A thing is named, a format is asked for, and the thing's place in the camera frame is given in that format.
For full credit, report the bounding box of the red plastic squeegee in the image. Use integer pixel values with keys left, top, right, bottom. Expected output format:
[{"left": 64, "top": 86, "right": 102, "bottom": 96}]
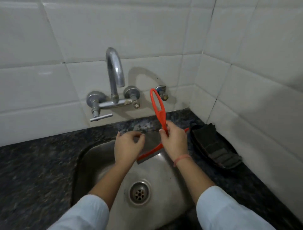
[{"left": 137, "top": 88, "right": 190, "bottom": 164}]

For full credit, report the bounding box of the person's left hand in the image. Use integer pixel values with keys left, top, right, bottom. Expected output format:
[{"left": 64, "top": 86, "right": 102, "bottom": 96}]
[{"left": 114, "top": 131, "right": 146, "bottom": 166}]

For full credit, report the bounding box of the small chrome wall valve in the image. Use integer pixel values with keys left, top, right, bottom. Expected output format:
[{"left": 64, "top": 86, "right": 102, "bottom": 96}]
[{"left": 155, "top": 85, "right": 169, "bottom": 101}]

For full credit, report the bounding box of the red thread wrist band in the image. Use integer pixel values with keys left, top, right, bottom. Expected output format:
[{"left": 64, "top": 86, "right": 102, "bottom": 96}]
[{"left": 173, "top": 154, "right": 193, "bottom": 167}]

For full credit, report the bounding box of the person's right forearm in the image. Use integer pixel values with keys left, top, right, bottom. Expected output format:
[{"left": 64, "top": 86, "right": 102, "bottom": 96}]
[{"left": 175, "top": 157, "right": 276, "bottom": 230}]

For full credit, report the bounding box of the person's right hand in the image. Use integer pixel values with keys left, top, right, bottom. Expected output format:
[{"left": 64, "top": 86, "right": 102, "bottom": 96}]
[{"left": 159, "top": 121, "right": 190, "bottom": 163}]

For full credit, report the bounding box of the stainless steel sink basin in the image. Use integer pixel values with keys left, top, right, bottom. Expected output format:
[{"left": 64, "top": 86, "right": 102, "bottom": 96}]
[{"left": 71, "top": 131, "right": 197, "bottom": 230}]

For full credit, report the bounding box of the chrome wall sink faucet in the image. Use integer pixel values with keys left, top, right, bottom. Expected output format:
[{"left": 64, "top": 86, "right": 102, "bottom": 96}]
[{"left": 86, "top": 47, "right": 141, "bottom": 122}]

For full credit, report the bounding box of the person's left forearm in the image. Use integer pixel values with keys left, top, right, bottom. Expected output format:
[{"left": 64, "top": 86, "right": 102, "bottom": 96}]
[{"left": 48, "top": 162, "right": 133, "bottom": 230}]

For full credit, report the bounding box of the round metal drain strainer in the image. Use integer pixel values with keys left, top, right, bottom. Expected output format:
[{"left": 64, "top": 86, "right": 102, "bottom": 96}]
[{"left": 128, "top": 181, "right": 151, "bottom": 206}]

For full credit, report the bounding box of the black fabric pouch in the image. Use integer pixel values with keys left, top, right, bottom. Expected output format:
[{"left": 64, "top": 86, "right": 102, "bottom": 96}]
[{"left": 189, "top": 122, "right": 243, "bottom": 169}]

